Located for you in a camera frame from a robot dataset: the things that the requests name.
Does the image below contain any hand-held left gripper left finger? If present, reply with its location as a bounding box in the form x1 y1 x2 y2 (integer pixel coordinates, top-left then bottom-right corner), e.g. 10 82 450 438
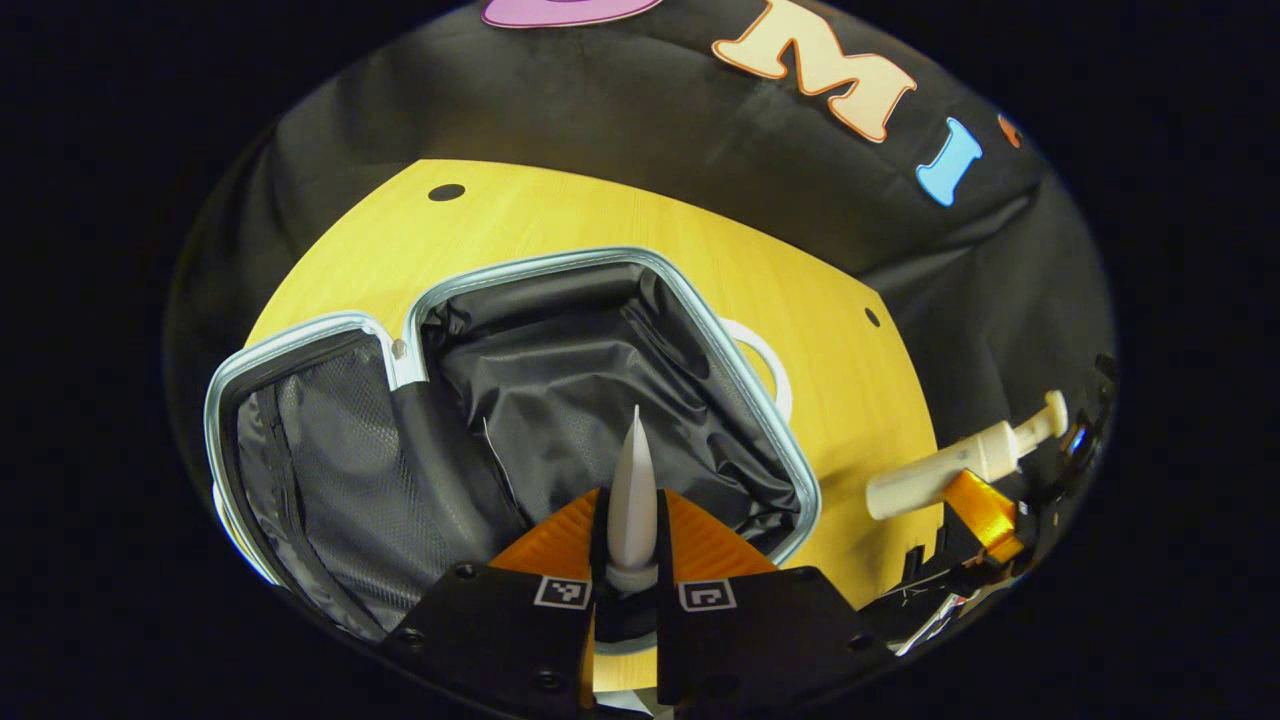
380 487 611 716

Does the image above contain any white pump bottle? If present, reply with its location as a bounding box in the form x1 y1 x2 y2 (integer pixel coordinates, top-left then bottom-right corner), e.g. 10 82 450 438
865 390 1069 521

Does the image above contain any white squeeze tube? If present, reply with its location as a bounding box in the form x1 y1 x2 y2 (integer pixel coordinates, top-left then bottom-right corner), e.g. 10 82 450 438
605 404 661 593

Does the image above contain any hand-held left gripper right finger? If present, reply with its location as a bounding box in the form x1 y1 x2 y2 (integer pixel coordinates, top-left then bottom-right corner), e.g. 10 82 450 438
655 487 896 713

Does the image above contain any light blue suitcase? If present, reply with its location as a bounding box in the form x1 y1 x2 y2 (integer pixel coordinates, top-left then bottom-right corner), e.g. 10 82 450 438
204 246 823 646

